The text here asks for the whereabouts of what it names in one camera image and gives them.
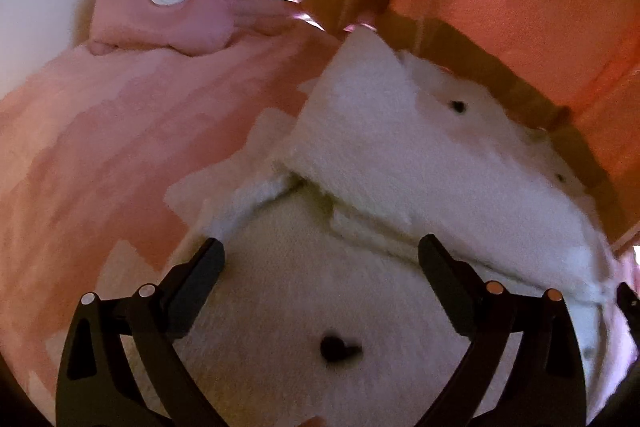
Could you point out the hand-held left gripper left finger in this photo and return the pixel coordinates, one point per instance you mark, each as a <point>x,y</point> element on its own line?
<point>196,288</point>

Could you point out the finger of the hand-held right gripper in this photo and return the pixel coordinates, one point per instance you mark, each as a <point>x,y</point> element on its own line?
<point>629,307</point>

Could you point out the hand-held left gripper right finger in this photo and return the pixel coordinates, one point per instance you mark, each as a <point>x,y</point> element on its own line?
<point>446,279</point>

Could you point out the pink bow print blanket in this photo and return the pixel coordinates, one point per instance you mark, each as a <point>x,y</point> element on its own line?
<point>100,132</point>

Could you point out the pink plush toy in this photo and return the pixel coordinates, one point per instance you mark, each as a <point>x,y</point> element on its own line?
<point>200,14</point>

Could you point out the white fleece garment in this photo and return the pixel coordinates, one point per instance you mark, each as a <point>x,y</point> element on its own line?
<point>370,187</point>

